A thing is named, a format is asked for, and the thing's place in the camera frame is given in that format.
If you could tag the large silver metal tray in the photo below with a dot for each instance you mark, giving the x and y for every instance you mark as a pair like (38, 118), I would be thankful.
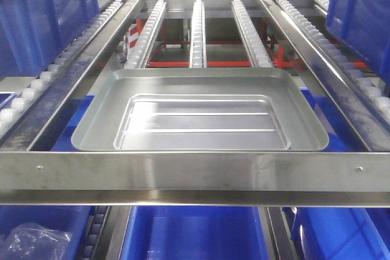
(98, 127)

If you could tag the small silver tray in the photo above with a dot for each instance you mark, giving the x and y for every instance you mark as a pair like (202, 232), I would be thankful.
(198, 122)

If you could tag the centre roller track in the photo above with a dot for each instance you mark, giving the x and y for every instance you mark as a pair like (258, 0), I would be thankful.
(198, 55)

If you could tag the centre-left roller track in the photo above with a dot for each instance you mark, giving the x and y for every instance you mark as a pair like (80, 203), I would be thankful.
(141, 52)

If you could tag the centre-right roller track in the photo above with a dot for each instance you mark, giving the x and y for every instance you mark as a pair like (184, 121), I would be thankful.
(256, 51)

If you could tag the blue bin lower centre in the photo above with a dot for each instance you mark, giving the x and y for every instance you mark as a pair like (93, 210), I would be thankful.
(194, 232)

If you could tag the blue bin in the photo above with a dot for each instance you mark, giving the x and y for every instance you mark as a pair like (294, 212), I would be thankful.
(363, 26)
(35, 32)
(70, 219)
(194, 232)
(339, 233)

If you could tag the blue bin lower left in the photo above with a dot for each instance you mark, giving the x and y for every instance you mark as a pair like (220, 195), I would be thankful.
(70, 219)

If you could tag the lower black roller track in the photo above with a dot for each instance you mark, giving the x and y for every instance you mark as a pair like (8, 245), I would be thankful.
(93, 232)

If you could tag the blue bin lower right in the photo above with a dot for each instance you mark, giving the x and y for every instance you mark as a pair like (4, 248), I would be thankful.
(339, 233)

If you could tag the right white roller track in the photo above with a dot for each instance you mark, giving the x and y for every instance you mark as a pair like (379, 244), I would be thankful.
(372, 92)

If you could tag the white roller track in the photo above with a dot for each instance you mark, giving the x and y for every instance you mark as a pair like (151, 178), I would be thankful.
(13, 105)
(372, 92)

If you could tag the blue bin upper left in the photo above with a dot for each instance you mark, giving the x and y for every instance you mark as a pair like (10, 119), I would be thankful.
(35, 32)

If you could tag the left white roller track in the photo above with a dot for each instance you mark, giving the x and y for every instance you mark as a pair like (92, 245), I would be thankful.
(13, 105)

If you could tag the blue bin upper right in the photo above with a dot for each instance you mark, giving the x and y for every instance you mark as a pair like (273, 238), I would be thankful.
(363, 26)

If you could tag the clear plastic bag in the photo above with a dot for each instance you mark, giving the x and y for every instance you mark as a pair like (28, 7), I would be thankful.
(33, 241)

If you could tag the red metal frame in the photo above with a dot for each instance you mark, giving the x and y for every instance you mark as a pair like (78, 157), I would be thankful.
(279, 60)

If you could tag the left steel divider rail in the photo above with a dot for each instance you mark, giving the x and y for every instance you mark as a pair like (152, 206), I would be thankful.
(41, 125)

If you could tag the steel divider rail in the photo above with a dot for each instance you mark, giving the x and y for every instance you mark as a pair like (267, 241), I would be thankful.
(365, 119)
(41, 125)

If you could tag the right steel divider rail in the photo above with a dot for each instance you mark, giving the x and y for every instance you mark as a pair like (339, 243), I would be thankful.
(365, 119)

